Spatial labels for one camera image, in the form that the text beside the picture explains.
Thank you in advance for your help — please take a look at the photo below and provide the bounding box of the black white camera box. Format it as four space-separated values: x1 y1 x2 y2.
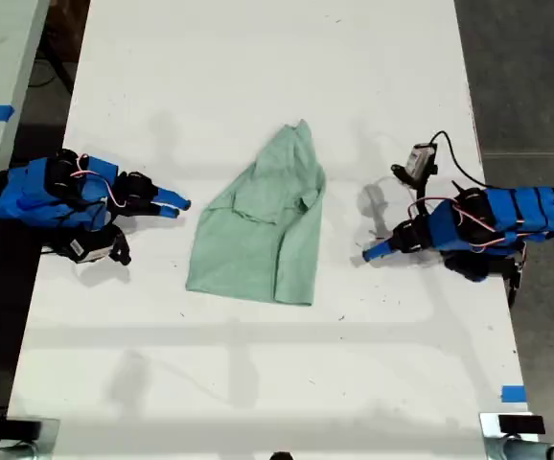
65 234 114 265
404 143 439 182

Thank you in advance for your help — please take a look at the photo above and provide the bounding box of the small black box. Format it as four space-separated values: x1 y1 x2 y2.
497 414 545 435
6 419 43 440

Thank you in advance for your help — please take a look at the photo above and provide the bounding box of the black camera cable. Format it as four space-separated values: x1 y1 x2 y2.
40 245 75 260
428 129 492 190

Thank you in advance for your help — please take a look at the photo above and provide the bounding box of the metal corner bracket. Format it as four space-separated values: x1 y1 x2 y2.
3 417 61 454
478 411 554 439

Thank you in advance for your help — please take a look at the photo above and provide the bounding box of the pale green T-shirt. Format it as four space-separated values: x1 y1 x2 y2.
184 119 328 307

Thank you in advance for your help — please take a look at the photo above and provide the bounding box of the thin black floor cable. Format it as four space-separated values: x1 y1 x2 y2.
30 47 75 95

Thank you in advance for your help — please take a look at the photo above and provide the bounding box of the black table clamp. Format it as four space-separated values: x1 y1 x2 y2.
504 251 529 309

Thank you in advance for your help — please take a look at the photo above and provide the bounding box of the grey metal pipe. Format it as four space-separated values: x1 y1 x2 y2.
485 437 554 460
0 443 36 460

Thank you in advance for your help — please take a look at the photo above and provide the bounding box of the short blue tape strip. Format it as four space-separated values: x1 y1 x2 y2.
500 384 528 403

